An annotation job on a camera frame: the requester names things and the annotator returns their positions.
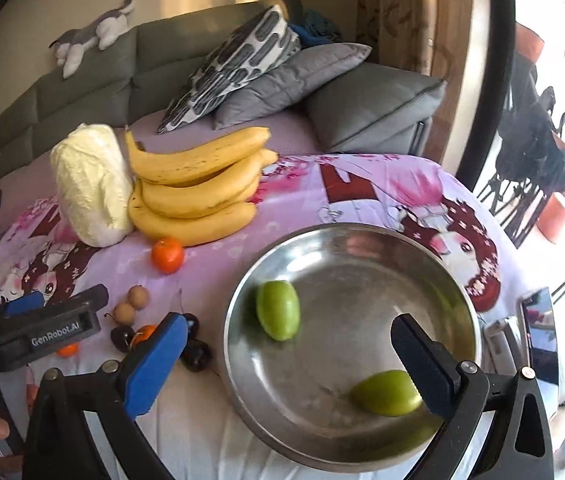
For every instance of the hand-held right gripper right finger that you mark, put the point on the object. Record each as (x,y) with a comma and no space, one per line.
(425,367)

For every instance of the grey quilted cushion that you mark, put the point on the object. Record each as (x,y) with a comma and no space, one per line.
(287,82)

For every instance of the black smartphone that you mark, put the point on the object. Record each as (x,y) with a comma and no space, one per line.
(542,340)

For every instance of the stainless steel bowl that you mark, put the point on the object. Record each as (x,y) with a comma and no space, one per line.
(342,270)

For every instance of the yellow banana bunch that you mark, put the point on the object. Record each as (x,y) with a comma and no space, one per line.
(197,160)

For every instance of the grey sofa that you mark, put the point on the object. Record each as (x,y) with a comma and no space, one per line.
(372,105)

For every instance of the napa cabbage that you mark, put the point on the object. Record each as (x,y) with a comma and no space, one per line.
(92,185)

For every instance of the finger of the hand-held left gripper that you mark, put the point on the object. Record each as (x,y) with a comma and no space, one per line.
(25,303)
(82,300)

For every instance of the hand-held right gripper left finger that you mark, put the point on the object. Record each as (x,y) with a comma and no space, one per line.
(155,365)

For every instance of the blue cloth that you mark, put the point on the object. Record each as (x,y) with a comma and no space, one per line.
(317,27)

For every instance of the dark red cherry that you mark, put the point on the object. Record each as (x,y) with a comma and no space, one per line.
(196,356)
(192,324)
(122,339)

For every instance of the orange flower pot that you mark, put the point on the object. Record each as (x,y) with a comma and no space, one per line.
(555,220)

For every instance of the oval green fruit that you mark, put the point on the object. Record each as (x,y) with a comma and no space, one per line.
(278,310)
(385,394)

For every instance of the white phone stand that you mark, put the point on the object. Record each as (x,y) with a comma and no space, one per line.
(505,342)

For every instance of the black outdoor chairs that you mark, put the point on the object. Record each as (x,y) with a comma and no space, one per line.
(532,140)

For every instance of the black white patterned cushion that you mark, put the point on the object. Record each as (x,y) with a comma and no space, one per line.
(232,65)

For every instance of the grey white plush toy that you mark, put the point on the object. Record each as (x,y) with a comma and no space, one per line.
(97,30)

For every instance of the small orange tangerine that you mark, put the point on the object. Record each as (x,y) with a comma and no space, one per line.
(67,350)
(167,256)
(143,334)

